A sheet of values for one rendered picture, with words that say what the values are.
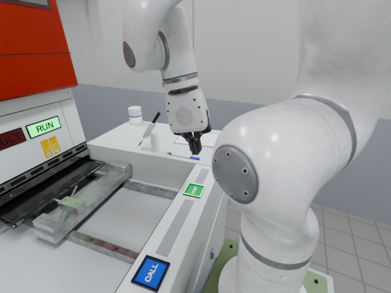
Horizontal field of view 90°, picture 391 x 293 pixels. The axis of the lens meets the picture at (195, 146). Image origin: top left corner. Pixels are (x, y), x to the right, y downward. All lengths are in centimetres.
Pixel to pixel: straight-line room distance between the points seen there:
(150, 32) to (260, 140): 27
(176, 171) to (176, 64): 47
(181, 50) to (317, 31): 28
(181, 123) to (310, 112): 31
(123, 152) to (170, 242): 51
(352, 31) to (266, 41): 163
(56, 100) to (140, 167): 40
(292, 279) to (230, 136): 26
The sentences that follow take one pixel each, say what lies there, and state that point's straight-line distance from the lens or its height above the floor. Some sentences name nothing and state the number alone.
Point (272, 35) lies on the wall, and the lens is 184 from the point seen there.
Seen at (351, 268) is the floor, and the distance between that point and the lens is 191.
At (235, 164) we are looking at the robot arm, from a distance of 19.
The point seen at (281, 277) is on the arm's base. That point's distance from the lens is 38.
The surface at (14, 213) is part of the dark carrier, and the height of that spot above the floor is 90.
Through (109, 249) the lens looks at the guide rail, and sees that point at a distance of 66.
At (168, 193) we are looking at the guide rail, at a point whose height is 85.
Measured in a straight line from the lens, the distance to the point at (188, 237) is 50.
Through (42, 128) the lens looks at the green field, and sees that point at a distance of 89.
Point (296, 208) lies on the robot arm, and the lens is 22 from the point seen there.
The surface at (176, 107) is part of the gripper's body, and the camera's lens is 48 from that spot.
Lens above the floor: 136
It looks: 27 degrees down
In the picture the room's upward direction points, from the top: straight up
